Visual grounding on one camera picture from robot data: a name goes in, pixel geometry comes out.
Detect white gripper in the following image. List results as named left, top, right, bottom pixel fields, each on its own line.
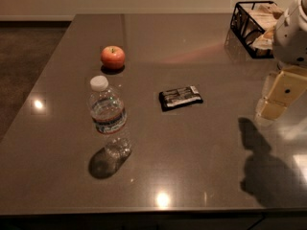
left=255, top=15, right=307, bottom=121

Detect clear plastic water bottle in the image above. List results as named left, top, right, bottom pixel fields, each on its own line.
left=88, top=76, right=131, bottom=159

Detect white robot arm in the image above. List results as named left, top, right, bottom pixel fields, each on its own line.
left=255, top=0, right=307, bottom=122

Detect paper packets in basket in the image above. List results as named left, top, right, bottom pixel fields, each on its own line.
left=236, top=3, right=283, bottom=58

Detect black snack bar packet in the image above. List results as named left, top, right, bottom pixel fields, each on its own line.
left=158, top=85, right=203, bottom=111

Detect red apple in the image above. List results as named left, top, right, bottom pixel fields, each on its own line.
left=101, top=46, right=126, bottom=70

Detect black wire basket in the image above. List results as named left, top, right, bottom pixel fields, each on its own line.
left=230, top=1, right=282, bottom=58

